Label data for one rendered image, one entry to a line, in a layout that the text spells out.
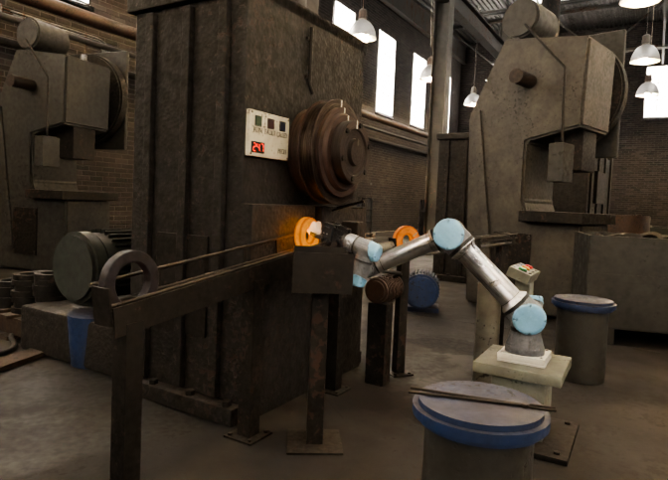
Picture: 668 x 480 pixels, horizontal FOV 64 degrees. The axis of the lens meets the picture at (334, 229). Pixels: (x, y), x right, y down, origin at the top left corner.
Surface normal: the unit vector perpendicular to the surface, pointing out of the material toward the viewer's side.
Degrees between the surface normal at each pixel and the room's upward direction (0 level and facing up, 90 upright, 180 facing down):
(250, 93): 90
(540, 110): 90
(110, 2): 90
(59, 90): 90
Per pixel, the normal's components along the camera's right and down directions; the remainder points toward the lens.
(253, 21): 0.86, 0.07
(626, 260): -0.27, 0.04
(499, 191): -0.70, 0.00
